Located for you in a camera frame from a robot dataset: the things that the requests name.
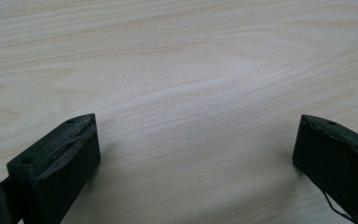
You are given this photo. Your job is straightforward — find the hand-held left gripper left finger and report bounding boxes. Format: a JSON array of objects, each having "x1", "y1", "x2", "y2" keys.
[{"x1": 7, "y1": 113, "x2": 102, "y2": 224}]

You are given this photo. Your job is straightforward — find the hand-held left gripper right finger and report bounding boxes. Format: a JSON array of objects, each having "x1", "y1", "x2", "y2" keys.
[{"x1": 292, "y1": 114, "x2": 358, "y2": 224}]

